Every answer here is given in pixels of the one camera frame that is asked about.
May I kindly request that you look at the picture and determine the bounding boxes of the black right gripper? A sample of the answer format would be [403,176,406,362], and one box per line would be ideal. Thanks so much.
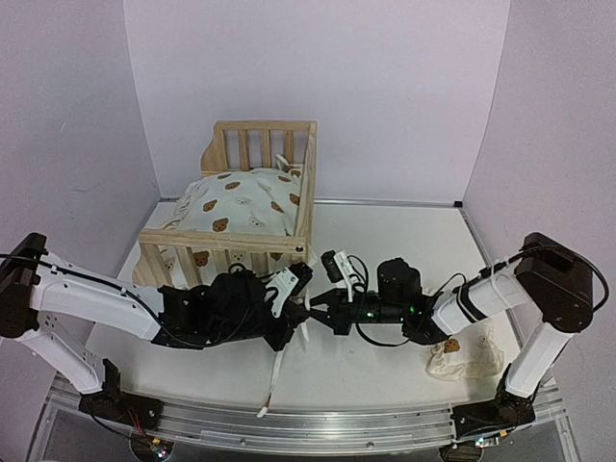
[301,284,408,337]

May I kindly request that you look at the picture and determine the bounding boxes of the bear print cream cushion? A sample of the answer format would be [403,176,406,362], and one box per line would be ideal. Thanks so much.
[134,153,312,419]

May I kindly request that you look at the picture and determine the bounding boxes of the wooden pet bed frame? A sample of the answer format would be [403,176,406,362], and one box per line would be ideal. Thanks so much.
[132,120,317,289]

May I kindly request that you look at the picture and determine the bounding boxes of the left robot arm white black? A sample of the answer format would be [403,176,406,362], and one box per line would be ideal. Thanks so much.
[1,233,313,421]

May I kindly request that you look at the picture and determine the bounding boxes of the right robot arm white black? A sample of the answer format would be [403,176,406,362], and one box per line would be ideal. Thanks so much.
[310,233,604,426]

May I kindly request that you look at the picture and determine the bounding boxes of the small bear print pillow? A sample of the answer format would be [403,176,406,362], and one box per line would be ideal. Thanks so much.
[426,321,504,381]

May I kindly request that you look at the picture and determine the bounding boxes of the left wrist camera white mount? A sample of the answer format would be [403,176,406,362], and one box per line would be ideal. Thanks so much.
[265,262,313,319]

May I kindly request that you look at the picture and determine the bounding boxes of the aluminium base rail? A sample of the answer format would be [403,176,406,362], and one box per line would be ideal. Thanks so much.
[27,358,581,461]

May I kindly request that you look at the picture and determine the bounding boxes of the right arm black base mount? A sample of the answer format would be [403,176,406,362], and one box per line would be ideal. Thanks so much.
[450,366,539,443]

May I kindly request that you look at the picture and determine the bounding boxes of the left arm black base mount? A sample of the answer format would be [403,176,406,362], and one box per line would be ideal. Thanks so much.
[78,359,164,433]

